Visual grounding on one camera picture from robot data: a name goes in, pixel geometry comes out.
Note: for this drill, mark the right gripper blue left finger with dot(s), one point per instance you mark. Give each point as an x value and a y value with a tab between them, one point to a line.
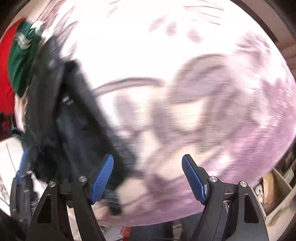
51	221

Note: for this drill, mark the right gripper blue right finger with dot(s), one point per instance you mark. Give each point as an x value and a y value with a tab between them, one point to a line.
245	220

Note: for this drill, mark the black leather jacket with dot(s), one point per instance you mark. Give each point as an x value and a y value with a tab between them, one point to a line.
69	133

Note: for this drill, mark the cardboard box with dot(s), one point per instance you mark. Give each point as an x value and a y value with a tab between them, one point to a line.
275	196

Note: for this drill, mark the red garment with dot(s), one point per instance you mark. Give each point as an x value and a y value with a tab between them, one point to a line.
7	96

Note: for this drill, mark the floral fleece blanket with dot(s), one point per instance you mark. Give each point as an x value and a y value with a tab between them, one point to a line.
171	78

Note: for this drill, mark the green striped garment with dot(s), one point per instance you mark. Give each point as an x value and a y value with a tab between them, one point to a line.
22	53

